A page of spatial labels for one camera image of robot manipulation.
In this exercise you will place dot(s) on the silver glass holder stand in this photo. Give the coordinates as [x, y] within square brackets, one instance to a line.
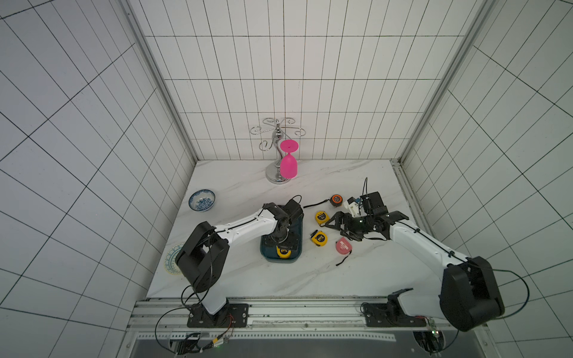
[278, 131]

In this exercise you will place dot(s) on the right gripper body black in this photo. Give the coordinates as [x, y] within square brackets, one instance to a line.
[345, 222]

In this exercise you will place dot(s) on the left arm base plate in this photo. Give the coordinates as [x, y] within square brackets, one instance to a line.
[231, 315]

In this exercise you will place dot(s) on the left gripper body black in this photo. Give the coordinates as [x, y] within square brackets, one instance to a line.
[280, 237]

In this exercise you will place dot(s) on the electronics board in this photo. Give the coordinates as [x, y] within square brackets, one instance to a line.
[431, 340]
[191, 344]

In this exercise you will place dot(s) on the right electronics board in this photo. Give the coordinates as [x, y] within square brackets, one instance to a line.
[431, 340]

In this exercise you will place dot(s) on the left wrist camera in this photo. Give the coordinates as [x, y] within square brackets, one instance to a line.
[294, 210]

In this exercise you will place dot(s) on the aluminium mounting rail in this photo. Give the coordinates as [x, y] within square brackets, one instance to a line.
[295, 327]

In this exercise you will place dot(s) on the blue white patterned bowl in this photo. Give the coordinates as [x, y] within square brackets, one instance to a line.
[202, 200]

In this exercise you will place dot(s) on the yellow tape measure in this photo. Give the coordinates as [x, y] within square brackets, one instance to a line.
[283, 253]
[319, 238]
[322, 218]

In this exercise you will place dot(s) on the dark teal storage box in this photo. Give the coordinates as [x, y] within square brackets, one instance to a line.
[293, 242]

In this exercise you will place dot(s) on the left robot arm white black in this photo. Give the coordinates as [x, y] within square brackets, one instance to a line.
[202, 258]

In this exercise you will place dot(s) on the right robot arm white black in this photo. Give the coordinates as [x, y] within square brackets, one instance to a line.
[467, 295]

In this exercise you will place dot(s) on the black orange tape measure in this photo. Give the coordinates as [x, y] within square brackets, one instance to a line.
[335, 200]

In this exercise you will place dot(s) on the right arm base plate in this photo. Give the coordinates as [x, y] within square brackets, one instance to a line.
[389, 316]

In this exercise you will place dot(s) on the left electronics board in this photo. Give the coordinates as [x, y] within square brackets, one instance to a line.
[191, 344]

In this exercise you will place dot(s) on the pink tape measure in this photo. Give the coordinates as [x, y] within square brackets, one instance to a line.
[344, 248]

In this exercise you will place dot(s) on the yellow green patterned plate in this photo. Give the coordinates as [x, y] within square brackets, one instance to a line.
[170, 264]

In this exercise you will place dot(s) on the pink plastic wine glass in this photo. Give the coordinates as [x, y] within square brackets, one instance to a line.
[289, 165]

